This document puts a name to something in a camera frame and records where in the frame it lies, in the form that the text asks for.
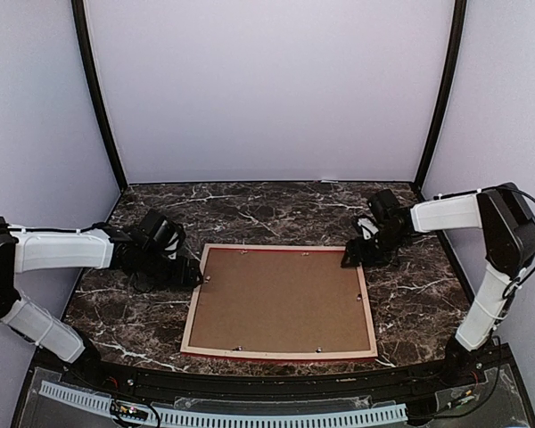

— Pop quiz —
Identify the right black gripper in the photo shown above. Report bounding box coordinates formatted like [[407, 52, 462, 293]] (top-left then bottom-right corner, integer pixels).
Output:
[[342, 226, 409, 267]]

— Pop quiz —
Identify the brown backing board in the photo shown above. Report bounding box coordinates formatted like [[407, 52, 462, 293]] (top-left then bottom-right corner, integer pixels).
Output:
[[186, 248, 371, 352]]

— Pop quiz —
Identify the red wooden picture frame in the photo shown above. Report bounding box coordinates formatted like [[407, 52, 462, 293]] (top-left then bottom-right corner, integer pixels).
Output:
[[179, 243, 378, 361]]

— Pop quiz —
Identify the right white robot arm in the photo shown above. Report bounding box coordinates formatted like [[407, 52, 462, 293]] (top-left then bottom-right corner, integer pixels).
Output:
[[341, 183, 535, 352]]

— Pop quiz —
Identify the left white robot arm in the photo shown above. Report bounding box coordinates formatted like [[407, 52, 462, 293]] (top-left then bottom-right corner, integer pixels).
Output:
[[0, 210, 203, 389]]

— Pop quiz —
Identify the small circuit board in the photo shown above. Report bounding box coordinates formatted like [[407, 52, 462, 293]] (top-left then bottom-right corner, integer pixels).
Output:
[[109, 400, 149, 422]]

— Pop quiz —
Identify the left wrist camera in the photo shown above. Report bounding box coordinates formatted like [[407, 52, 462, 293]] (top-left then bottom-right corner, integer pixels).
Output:
[[138, 209, 185, 251]]

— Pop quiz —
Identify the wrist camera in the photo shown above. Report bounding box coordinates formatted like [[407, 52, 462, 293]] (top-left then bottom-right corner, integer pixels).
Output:
[[367, 189, 401, 223], [138, 209, 185, 251]]

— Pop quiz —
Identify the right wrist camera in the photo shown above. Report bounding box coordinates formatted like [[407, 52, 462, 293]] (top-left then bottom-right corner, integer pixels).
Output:
[[367, 189, 401, 223]]

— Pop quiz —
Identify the white slotted cable duct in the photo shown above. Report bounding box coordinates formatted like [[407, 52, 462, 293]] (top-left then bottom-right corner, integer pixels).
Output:
[[38, 381, 407, 427]]

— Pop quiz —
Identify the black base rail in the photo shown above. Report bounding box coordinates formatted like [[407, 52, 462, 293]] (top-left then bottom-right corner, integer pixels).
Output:
[[37, 343, 514, 403]]

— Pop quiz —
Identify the left black corner post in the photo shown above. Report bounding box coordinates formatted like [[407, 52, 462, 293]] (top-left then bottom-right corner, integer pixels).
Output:
[[70, 0, 128, 193]]

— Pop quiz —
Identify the black corner post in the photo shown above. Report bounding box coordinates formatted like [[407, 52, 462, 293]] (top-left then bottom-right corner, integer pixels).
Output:
[[413, 0, 467, 193], [70, 0, 128, 193]]

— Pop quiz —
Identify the right black corner post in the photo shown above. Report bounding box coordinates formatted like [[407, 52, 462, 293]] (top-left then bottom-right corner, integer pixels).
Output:
[[413, 0, 467, 193]]

